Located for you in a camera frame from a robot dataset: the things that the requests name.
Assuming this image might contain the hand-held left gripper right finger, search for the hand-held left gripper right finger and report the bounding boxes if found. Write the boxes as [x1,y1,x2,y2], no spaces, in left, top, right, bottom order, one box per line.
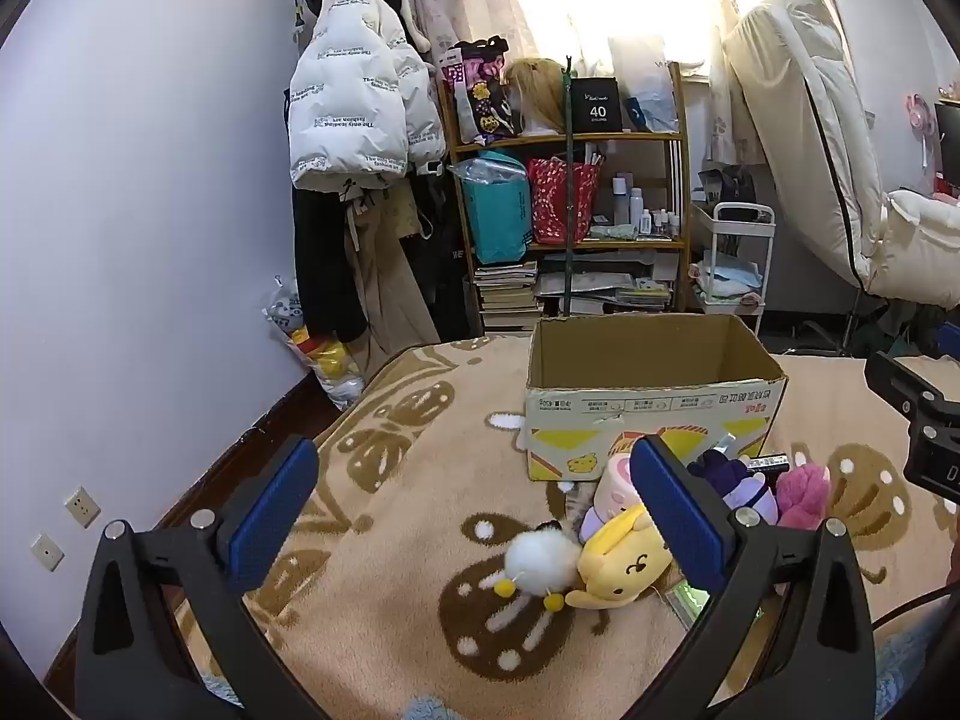
[628,435,877,720]

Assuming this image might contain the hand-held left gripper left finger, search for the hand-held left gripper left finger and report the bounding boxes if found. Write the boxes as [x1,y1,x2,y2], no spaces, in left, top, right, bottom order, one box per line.
[73,435,331,720]

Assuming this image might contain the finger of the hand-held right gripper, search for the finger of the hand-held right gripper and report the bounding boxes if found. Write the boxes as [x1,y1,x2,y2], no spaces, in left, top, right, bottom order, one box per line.
[864,351,947,421]

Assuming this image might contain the purple plush doll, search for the purple plush doll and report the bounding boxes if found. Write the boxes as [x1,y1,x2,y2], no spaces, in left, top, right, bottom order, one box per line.
[688,450,781,524]

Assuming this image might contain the pink swirl roll plush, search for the pink swirl roll plush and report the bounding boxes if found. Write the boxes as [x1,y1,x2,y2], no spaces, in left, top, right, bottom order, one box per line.
[591,450,647,535]

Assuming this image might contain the yellow plush toy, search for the yellow plush toy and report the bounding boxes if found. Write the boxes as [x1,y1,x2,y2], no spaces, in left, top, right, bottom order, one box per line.
[565,504,680,611]

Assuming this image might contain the green packet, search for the green packet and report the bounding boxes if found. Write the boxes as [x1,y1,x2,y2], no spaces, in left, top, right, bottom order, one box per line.
[664,577,711,627]

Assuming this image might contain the cardboard box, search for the cardboard box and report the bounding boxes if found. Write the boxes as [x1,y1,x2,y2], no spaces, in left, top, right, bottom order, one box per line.
[525,313,790,482]

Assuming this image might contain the pink plush pouch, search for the pink plush pouch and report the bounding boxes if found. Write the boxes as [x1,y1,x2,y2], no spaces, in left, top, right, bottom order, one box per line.
[775,463,832,530]

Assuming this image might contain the white fluffy plush toy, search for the white fluffy plush toy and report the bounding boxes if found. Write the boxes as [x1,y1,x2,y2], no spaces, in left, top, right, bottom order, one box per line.
[491,527,582,612]

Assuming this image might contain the beige brown patterned blanket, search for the beige brown patterned blanket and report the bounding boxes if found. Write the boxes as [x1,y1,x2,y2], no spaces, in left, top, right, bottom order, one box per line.
[157,334,960,720]

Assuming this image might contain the plastic bag of toys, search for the plastic bag of toys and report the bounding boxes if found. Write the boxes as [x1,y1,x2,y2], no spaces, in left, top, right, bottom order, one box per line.
[262,277,368,410]

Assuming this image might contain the white trolley cart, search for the white trolley cart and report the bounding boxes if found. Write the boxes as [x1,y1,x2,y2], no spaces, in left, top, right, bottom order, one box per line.
[688,202,775,331]

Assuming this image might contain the pile of magazines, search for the pile of magazines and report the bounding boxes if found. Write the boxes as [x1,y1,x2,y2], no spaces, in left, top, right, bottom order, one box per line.
[536,251,676,316]

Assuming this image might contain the dark monitor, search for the dark monitor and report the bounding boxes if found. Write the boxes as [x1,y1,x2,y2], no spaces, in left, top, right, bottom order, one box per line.
[932,101,960,196]

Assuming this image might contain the black hanging pants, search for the black hanging pants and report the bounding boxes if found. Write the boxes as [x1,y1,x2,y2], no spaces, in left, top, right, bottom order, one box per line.
[291,184,368,344]

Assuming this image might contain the dark bag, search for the dark bag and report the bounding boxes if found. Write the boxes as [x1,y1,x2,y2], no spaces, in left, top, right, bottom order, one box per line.
[697,165,758,203]

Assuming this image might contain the pink fan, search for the pink fan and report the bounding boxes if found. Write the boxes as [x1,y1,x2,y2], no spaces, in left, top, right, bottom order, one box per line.
[904,94,938,173]

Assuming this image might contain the beige hanging coat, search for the beige hanging coat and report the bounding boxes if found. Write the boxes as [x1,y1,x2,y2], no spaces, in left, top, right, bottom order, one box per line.
[345,187,443,361]

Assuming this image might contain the cream padded recliner chair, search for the cream padded recliner chair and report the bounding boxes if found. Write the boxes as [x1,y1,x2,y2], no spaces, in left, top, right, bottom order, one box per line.
[722,0,960,310]

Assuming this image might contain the stack of books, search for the stack of books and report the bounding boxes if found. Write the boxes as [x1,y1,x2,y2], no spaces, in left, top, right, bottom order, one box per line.
[472,261,541,331]

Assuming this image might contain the group of cosmetic bottles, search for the group of cosmetic bottles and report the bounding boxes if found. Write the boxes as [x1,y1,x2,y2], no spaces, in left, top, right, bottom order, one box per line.
[611,175,683,241]

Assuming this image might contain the dark hanging garment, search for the dark hanging garment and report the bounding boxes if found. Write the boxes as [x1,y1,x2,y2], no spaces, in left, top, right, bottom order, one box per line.
[409,165,482,338]

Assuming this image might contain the red gift bag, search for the red gift bag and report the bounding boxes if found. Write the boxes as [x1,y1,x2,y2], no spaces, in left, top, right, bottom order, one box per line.
[527,157,601,245]

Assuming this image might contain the green pole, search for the green pole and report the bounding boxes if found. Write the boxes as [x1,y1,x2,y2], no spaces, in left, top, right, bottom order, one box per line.
[561,55,580,320]

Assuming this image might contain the teal bag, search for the teal bag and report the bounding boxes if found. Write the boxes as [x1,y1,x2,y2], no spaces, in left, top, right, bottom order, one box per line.
[457,152,535,265]

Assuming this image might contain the wooden shelf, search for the wooden shelf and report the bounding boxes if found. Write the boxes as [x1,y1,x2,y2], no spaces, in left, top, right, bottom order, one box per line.
[439,60,691,331]

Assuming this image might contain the translucent plastic bag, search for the translucent plastic bag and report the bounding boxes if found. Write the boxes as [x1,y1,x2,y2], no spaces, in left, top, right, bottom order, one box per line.
[607,34,680,132]

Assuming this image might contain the black box with white print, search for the black box with white print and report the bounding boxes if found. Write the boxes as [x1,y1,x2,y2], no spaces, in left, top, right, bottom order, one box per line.
[571,77,623,134]

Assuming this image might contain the white puffer jacket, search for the white puffer jacket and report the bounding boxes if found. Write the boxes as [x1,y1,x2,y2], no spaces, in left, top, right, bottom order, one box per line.
[289,0,447,192]

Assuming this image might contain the blonde wig head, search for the blonde wig head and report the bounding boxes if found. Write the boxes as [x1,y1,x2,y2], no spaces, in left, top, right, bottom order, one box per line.
[502,58,575,137]

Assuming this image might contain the black printed bag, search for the black printed bag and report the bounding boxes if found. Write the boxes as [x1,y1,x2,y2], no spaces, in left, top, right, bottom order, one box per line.
[441,36,518,145]

